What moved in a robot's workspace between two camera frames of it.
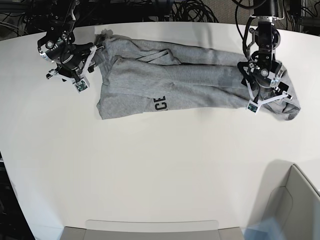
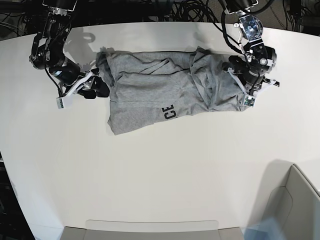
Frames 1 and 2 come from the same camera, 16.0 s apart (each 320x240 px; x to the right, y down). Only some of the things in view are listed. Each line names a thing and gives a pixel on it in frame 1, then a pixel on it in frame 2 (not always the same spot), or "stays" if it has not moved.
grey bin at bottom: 152,230 stays
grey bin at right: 287,195 stays
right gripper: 73,60 to 72,80
